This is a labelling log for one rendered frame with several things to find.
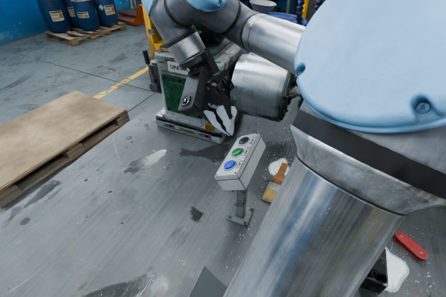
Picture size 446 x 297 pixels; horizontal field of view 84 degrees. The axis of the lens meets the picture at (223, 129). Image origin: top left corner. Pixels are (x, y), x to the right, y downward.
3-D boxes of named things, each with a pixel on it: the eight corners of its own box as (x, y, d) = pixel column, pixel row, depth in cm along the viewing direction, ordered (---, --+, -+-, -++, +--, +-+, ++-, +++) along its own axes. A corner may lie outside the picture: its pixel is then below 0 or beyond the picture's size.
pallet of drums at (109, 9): (101, 23, 543) (90, -16, 497) (127, 28, 510) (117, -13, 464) (46, 38, 463) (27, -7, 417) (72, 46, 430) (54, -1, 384)
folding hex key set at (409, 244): (427, 258, 69) (430, 254, 68) (420, 264, 68) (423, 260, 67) (397, 232, 76) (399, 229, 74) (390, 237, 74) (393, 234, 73)
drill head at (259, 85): (223, 89, 123) (223, 37, 107) (298, 105, 111) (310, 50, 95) (200, 115, 105) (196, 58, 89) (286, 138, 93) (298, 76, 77)
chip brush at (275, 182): (279, 162, 99) (279, 160, 98) (291, 166, 97) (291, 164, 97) (260, 200, 85) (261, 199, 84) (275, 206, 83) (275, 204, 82)
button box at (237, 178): (245, 149, 75) (237, 135, 73) (266, 146, 71) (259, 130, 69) (222, 191, 62) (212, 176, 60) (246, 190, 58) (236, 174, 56)
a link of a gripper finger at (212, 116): (237, 124, 67) (222, 95, 64) (229, 137, 63) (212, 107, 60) (228, 126, 69) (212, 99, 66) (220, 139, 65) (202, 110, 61)
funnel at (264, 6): (253, 25, 248) (255, -3, 232) (277, 28, 239) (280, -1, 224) (243, 32, 230) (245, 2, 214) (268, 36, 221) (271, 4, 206)
